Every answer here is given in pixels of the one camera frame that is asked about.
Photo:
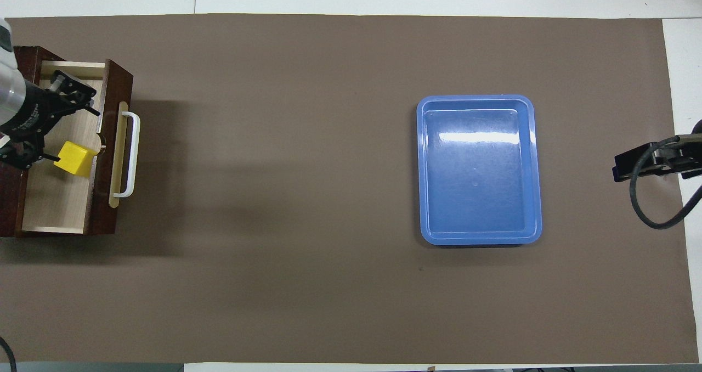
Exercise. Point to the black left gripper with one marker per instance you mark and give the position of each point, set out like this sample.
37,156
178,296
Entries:
38,108

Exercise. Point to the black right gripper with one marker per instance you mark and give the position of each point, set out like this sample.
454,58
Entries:
636,162

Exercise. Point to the yellow cube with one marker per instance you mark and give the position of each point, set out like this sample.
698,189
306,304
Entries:
74,158

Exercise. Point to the dark wooden drawer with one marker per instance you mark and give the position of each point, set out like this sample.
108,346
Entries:
60,207

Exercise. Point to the dark wooden drawer cabinet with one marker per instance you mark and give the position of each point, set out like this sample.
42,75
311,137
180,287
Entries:
8,207

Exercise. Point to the blue plastic tray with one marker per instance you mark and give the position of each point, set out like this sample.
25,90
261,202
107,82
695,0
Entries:
477,169

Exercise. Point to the brown paper table mat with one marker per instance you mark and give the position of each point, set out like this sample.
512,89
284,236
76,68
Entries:
301,196

